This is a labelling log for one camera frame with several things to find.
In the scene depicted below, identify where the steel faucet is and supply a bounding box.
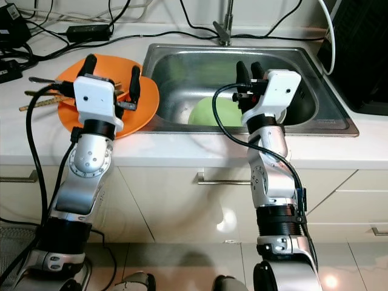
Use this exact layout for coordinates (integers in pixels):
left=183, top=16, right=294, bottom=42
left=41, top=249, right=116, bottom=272
left=212, top=0, right=236, bottom=47

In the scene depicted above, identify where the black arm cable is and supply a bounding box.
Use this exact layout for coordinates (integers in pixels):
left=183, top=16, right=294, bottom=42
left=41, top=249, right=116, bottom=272
left=211, top=82, right=309, bottom=210
left=24, top=85, right=76, bottom=228

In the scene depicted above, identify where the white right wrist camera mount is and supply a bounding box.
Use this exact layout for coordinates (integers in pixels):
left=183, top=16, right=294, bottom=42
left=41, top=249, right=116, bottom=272
left=242, top=69, right=302, bottom=121

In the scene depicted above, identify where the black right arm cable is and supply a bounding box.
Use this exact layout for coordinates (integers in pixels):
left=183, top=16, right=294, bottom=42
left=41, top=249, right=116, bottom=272
left=211, top=82, right=309, bottom=210

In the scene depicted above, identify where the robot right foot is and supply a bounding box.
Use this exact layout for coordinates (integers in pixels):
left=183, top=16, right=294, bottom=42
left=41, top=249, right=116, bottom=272
left=212, top=276, right=249, bottom=291

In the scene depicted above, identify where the wooden chopstick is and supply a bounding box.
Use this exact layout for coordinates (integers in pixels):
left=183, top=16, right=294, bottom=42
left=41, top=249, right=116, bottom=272
left=19, top=96, right=76, bottom=113
left=19, top=94, right=76, bottom=111

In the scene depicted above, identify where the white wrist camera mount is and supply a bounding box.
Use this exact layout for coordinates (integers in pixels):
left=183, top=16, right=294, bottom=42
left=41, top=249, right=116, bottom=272
left=242, top=69, right=302, bottom=121
left=73, top=76, right=117, bottom=125

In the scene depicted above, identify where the flat black power adapter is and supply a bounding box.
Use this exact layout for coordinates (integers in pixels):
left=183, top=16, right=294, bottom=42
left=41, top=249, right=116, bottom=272
left=67, top=23, right=111, bottom=42

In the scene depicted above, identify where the grey floor fan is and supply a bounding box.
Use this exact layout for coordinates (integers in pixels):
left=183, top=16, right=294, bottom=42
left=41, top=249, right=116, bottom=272
left=0, top=227, right=37, bottom=286

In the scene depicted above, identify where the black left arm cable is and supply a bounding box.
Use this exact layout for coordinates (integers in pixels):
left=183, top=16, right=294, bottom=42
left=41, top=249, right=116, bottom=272
left=24, top=85, right=76, bottom=228

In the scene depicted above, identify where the white cable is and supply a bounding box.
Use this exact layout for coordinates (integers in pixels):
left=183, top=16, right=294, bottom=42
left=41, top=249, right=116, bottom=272
left=318, top=0, right=338, bottom=76

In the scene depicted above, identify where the black power strip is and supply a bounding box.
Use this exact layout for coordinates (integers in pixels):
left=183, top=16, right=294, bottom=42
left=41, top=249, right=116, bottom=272
left=0, top=58, right=23, bottom=82

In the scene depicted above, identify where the black charger with white label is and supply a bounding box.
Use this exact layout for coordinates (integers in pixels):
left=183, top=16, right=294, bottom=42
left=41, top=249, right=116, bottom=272
left=0, top=3, right=31, bottom=48

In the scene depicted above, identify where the black ribbed appliance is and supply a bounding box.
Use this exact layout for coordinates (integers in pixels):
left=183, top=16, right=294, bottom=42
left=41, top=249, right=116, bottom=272
left=318, top=0, right=388, bottom=116

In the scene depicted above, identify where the light green plate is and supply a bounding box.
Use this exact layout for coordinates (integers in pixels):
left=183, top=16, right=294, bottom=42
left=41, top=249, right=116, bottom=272
left=188, top=97, right=243, bottom=127

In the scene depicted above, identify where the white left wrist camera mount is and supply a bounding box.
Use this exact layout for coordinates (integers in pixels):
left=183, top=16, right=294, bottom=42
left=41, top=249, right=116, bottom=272
left=73, top=76, right=117, bottom=125

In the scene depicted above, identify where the orange plastic plate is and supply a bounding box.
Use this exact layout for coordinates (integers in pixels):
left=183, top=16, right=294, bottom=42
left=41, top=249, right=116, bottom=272
left=56, top=53, right=160, bottom=139

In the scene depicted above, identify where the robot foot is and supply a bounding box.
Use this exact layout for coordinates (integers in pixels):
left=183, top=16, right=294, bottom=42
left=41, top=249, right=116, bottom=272
left=115, top=272, right=155, bottom=291
left=212, top=276, right=249, bottom=291

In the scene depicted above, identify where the stainless steel sink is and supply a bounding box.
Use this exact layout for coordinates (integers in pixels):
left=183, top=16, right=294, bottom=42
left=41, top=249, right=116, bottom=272
left=141, top=44, right=360, bottom=137

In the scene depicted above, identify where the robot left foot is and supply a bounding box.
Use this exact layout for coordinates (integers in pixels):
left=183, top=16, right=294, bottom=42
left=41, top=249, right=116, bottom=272
left=115, top=272, right=155, bottom=291

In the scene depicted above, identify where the white kitchen cabinet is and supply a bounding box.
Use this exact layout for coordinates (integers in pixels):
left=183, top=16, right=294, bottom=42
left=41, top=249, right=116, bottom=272
left=0, top=165, right=388, bottom=243

